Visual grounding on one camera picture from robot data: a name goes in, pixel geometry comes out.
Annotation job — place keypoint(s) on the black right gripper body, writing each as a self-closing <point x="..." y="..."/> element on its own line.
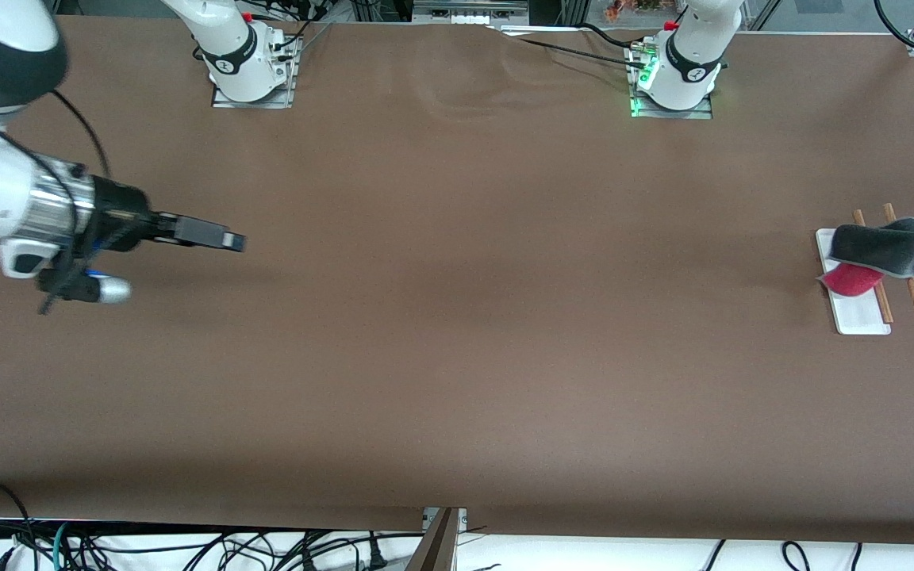
<point x="120" y="214"/>

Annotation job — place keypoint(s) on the grey microfibre towel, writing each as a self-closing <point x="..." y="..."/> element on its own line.
<point x="877" y="247"/>

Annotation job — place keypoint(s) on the red cloth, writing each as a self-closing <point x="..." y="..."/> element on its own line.
<point x="850" y="279"/>

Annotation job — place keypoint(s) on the brown table cover sheet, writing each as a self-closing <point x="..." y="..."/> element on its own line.
<point x="505" y="317"/>

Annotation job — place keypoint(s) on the grey power strip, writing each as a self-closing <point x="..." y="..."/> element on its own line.
<point x="469" y="9"/>

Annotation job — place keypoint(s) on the orange objects behind table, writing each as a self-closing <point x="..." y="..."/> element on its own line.
<point x="639" y="8"/>

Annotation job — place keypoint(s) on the white flat strip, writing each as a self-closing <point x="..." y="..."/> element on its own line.
<point x="540" y="31"/>

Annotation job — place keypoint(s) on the white rack base plate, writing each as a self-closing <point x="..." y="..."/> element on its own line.
<point x="858" y="313"/>

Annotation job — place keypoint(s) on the metal stand bracket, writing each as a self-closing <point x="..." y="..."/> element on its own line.
<point x="437" y="543"/>

